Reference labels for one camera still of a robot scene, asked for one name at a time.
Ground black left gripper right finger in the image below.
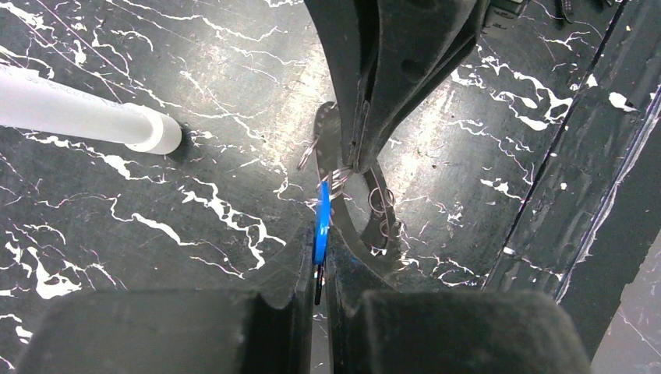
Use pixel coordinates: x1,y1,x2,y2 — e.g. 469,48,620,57
325,229,591,373

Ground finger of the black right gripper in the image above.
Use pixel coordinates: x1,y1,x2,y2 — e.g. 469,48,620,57
356,1,488,173
305,1,380,165

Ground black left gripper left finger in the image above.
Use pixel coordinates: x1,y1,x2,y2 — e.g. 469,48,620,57
16,222,314,373

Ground blue-capped key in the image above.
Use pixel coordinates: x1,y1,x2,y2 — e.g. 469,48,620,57
313,177,331,305

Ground black wire stripper pliers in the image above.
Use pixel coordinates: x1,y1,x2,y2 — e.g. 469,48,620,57
555,0,616,24

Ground white PVC pipe frame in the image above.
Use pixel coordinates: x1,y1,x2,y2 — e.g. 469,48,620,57
1,65,182,155

